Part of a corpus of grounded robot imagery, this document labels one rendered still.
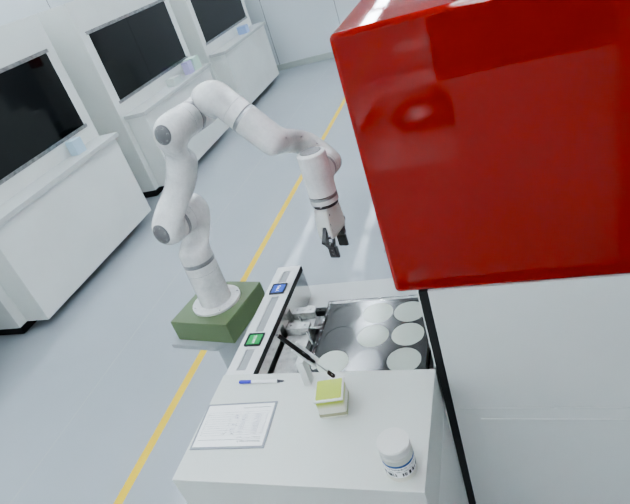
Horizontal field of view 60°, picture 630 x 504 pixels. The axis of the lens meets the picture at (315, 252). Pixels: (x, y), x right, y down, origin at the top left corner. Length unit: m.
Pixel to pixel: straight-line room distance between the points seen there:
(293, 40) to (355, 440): 8.80
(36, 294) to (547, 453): 3.74
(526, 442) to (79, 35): 5.18
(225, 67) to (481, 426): 6.75
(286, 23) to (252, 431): 8.70
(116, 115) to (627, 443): 5.28
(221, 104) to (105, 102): 4.44
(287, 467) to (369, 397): 0.27
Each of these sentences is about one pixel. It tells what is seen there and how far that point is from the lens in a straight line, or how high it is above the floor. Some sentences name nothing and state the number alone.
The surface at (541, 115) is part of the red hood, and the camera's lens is 1.09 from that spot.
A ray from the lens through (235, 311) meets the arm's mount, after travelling 2.03.
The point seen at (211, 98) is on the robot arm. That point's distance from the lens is 1.60.
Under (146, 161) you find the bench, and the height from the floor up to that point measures 0.39.
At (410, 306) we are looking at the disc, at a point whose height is 0.90.
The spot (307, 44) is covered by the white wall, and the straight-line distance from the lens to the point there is 9.75.
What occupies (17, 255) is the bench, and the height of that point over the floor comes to 0.61.
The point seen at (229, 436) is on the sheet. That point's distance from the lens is 1.51.
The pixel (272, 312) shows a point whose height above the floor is 0.96.
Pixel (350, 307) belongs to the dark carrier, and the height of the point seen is 0.90.
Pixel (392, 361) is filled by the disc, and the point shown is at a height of 0.90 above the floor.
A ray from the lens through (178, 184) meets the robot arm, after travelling 1.83.
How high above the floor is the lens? 2.00
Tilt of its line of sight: 30 degrees down
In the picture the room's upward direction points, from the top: 19 degrees counter-clockwise
